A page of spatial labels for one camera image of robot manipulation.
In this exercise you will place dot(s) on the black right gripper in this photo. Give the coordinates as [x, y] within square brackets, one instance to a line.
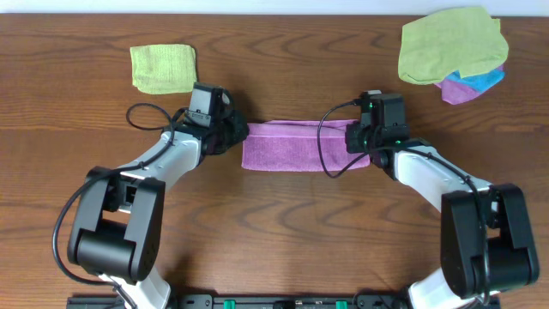
[352, 144]

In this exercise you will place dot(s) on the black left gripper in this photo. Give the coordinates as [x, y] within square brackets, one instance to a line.
[236, 130]

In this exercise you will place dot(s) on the purple microfibre cloth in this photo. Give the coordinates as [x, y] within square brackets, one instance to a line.
[291, 146]

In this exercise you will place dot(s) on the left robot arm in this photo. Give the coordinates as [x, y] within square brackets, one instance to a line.
[108, 232]

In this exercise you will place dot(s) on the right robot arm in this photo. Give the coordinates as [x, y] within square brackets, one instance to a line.
[486, 240]

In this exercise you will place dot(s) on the folded light green cloth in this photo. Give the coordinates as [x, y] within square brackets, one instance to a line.
[163, 69]

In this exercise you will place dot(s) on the blue cloth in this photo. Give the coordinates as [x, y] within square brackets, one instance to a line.
[479, 83]

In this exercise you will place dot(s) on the unfolded green cloth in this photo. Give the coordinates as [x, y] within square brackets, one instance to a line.
[467, 40]

